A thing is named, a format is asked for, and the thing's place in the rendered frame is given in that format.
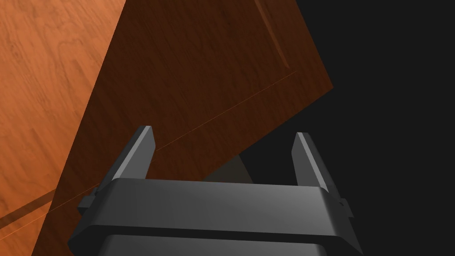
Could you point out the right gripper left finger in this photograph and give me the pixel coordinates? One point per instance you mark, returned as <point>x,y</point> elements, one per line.
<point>137,156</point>

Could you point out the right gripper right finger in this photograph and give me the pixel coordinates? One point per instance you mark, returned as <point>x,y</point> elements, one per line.
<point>307,163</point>

